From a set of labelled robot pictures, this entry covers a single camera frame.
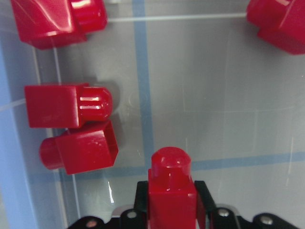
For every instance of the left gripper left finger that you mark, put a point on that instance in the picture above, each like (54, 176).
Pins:
(141, 197)

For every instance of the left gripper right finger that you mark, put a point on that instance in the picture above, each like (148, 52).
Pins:
(205, 196)

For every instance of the red block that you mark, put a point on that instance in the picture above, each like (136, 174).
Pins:
(280, 22)
(172, 196)
(89, 148)
(46, 24)
(66, 105)

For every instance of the clear plastic storage box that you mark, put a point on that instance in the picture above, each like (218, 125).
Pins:
(186, 73)

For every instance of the blue plastic tray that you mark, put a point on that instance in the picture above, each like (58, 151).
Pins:
(12, 186)

